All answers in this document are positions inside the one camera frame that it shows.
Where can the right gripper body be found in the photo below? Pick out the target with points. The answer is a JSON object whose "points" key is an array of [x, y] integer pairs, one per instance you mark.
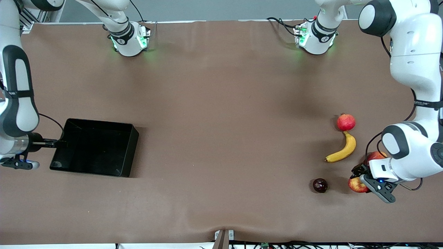
{"points": [[35, 142]]}

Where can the red yellow apple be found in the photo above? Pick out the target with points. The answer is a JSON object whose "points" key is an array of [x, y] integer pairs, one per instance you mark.
{"points": [[356, 186]]}

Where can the yellow banana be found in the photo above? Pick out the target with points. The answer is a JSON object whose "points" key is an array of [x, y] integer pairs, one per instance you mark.
{"points": [[347, 148]]}

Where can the black plastic box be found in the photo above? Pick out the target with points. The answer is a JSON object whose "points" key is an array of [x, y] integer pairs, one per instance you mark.
{"points": [[93, 148]]}

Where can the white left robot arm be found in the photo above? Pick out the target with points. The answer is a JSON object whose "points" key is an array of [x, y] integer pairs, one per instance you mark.
{"points": [[415, 52]]}

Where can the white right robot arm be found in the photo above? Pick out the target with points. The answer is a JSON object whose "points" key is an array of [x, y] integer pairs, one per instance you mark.
{"points": [[17, 86]]}

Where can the red yellow mango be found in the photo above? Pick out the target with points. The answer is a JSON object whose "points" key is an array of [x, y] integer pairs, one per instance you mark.
{"points": [[375, 156]]}

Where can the dark purple plum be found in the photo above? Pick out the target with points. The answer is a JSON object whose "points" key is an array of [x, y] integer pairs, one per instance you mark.
{"points": [[320, 185]]}

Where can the red pomegranate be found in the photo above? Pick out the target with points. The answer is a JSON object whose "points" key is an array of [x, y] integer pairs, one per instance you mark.
{"points": [[346, 122]]}

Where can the aluminium frame profile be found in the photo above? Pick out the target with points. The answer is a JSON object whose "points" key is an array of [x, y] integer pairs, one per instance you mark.
{"points": [[34, 15]]}

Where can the metal table edge bracket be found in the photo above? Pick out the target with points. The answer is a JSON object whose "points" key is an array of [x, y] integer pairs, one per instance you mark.
{"points": [[223, 238]]}

